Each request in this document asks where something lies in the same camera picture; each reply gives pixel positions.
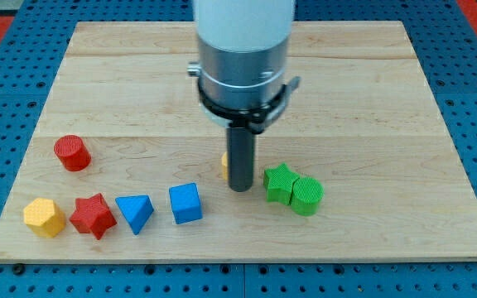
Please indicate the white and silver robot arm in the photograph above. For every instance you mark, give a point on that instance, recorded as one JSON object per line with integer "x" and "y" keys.
{"x": 242, "y": 60}

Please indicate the yellow block behind rod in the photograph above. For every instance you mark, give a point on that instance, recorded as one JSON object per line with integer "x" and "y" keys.
{"x": 224, "y": 166}

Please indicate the red star block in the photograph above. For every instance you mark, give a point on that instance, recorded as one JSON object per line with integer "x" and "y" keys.
{"x": 92, "y": 215}

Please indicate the red cylinder block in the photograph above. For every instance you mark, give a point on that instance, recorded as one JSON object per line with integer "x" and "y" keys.
{"x": 72, "y": 153}

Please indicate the yellow hexagon block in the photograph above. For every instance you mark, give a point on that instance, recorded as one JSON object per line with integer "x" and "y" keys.
{"x": 44, "y": 217}

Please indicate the blue triangle block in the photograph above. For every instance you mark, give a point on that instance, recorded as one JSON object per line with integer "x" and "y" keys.
{"x": 136, "y": 210}

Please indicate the green cylinder block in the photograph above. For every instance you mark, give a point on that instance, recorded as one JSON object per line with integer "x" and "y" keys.
{"x": 307, "y": 193}

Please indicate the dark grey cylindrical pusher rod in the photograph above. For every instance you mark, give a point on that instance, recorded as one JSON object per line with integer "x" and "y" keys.
{"x": 240, "y": 149}

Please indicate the wooden board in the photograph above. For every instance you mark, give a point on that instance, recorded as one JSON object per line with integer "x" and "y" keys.
{"x": 363, "y": 122}

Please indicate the green star block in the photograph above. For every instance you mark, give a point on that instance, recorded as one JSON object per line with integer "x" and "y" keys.
{"x": 278, "y": 183}

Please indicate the blue cube block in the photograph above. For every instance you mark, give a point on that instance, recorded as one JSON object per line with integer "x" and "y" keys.
{"x": 185, "y": 203}

